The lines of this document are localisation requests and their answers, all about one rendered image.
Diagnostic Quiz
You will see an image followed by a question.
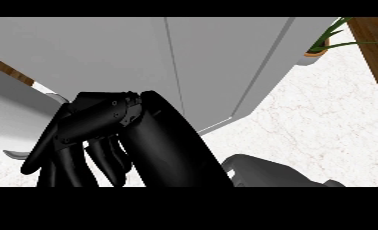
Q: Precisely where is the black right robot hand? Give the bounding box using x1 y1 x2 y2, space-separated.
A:
19 90 236 188

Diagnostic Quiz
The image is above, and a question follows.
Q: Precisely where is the grey cabinet door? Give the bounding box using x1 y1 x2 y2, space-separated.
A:
0 17 186 116
163 17 296 133

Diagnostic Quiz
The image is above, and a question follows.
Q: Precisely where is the grey cabinet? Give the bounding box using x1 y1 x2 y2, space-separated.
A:
197 17 342 137

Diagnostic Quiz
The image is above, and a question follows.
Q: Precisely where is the pale grey appliance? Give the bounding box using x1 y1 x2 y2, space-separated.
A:
0 71 62 152

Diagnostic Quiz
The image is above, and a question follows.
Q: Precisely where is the brown wooden strip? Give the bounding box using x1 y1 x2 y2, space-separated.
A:
0 61 36 87

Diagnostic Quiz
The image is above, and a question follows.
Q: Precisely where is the white plant pot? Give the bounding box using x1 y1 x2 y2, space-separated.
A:
295 38 332 67

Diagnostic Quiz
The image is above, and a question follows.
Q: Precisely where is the green leafy plant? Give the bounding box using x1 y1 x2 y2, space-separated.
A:
307 17 378 54

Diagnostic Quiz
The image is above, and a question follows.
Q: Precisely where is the brown wooden panel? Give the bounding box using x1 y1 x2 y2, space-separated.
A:
345 17 378 84

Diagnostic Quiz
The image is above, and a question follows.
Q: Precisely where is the silver curved handle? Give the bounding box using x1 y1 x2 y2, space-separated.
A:
47 92 70 104
1 149 32 161

